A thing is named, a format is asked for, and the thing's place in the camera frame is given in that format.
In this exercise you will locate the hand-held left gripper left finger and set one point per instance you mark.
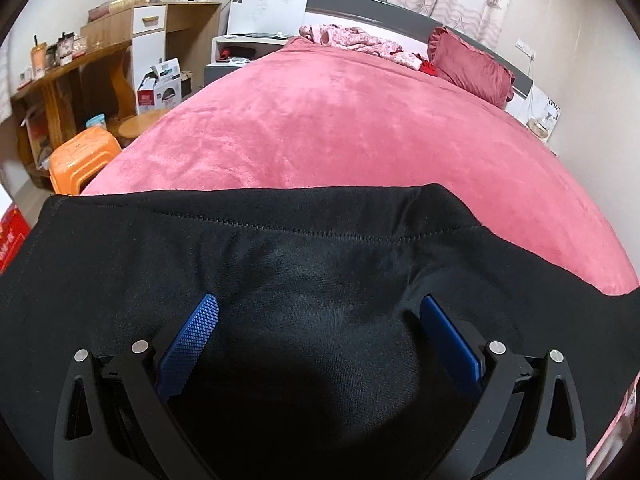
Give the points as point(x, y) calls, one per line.
point(192, 340)

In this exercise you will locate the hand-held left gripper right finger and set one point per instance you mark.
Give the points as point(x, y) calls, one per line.
point(450, 347)

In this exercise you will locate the black pants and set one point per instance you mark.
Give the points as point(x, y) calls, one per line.
point(300, 270)

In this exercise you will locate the red carton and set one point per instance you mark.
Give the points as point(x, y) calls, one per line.
point(12, 237)

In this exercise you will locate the orange plastic stool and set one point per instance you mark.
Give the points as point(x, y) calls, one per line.
point(82, 152)

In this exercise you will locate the round wooden stool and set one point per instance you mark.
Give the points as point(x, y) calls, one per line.
point(142, 127)

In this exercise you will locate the jar with blue lid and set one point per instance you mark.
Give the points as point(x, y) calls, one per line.
point(96, 122)

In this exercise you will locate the pink bed blanket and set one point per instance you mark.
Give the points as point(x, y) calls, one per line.
point(350, 130)

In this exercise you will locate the white and red cardboard box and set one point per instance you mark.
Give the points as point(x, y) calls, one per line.
point(157, 90)

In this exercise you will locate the brown cardboard box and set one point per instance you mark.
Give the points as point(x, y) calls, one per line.
point(187, 85)

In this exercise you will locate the red cloth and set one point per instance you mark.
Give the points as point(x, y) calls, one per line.
point(428, 67)

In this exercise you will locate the dark pink ruffled pillow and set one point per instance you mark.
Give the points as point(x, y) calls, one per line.
point(472, 67)

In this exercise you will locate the wooden desk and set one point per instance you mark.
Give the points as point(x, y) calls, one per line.
point(65, 72)

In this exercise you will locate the wooden cabinet with white drawers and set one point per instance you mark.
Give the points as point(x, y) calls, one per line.
point(150, 35)

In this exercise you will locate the orange drink cup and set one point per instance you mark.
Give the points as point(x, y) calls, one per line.
point(38, 57)

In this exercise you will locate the pink floral clothes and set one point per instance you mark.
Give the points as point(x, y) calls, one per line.
point(355, 40)

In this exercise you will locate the grey and white headboard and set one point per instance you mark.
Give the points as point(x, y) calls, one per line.
point(350, 7)

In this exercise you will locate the white wall socket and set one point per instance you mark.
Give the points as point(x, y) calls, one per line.
point(525, 47)

